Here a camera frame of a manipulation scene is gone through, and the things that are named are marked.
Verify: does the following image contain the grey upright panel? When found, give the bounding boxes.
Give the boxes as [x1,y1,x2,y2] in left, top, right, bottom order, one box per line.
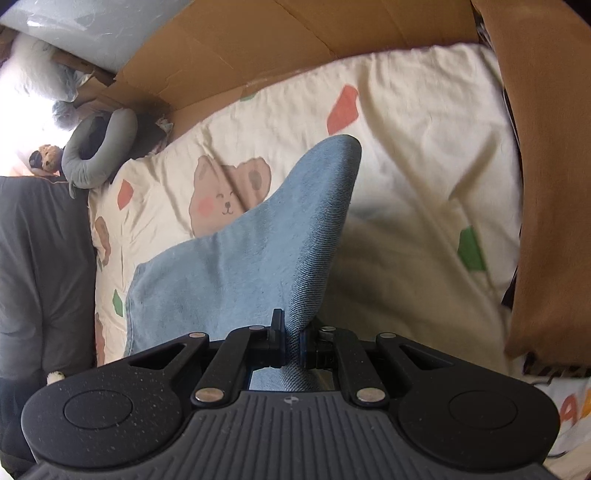
[0,0,195,75]

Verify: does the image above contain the dark grey pillow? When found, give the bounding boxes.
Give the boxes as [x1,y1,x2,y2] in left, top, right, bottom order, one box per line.
[0,175,100,384]

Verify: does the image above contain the dark cloth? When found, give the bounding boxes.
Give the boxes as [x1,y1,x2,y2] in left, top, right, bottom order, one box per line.
[131,114,172,155]

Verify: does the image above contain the pale blue fluffy cloth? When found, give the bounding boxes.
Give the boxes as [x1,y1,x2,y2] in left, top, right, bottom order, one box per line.
[51,100,81,132]

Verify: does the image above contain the light blue jeans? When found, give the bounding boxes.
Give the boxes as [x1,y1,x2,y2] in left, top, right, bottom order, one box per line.
[124,134,362,393]

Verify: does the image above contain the white pillow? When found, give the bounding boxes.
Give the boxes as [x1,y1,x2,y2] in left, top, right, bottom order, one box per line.
[0,34,79,102]

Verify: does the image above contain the small plush bear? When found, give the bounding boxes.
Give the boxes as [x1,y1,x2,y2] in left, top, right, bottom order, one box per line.
[28,144,64,175]

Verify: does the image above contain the brown folded garment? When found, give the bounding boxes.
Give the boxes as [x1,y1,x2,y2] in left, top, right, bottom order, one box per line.
[471,0,591,370]

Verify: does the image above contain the cream bear print blanket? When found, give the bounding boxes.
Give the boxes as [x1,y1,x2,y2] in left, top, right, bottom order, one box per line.
[87,44,591,457]

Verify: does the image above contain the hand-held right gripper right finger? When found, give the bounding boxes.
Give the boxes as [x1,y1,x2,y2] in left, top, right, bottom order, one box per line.
[299,324,452,408]

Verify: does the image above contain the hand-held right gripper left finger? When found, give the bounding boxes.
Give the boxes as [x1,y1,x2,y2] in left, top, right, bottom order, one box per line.
[129,308,286,408]

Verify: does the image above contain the grey neck pillow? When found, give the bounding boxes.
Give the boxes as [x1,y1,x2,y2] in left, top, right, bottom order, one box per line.
[60,108,139,199]

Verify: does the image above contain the flat cardboard sheet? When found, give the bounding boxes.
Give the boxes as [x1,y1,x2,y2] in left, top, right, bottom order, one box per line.
[55,0,483,141]

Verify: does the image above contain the leopard print black garment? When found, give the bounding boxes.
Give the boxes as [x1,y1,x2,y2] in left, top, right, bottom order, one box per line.
[499,28,591,380]

